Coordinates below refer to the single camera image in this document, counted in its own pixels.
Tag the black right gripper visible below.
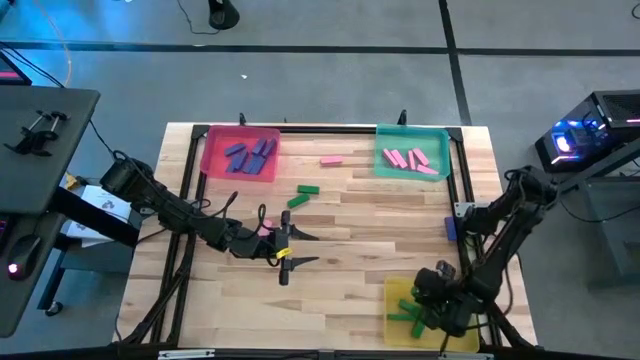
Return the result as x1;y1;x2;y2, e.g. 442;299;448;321
413;259;481;337

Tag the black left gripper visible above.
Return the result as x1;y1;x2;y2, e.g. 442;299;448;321
222;211;320;287

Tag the yellow translucent plastic bin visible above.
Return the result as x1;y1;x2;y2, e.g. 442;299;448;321
383;277;480;354

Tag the pink translucent plastic bin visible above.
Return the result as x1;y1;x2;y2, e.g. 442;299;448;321
199;124;282;183

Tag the teal translucent plastic bin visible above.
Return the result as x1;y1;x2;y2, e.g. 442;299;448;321
373;123;451;182

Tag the grey metal stand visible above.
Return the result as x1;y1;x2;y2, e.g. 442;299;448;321
549;139;640;294

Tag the white paper box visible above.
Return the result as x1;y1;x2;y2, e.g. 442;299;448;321
64;184;134;249

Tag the black computer tower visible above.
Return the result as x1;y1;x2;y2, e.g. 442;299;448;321
534;89;640;175

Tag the black stand base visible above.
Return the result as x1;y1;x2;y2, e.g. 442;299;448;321
207;0;241;31

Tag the dark grey side desk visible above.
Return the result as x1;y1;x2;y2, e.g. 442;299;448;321
0;84;101;339

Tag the black computer mouse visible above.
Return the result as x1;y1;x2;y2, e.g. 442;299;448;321
5;234;44;281

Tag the black clamp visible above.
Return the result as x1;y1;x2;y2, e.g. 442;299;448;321
3;109;71;157

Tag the tablet screen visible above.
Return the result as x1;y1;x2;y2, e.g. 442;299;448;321
0;49;34;87

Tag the black aluminium table frame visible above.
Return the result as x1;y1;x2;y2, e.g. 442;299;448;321
119;122;536;351

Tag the black stand cable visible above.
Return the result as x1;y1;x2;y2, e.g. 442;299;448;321
175;0;221;36

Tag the orange cable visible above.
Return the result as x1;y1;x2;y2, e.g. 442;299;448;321
32;0;74;89

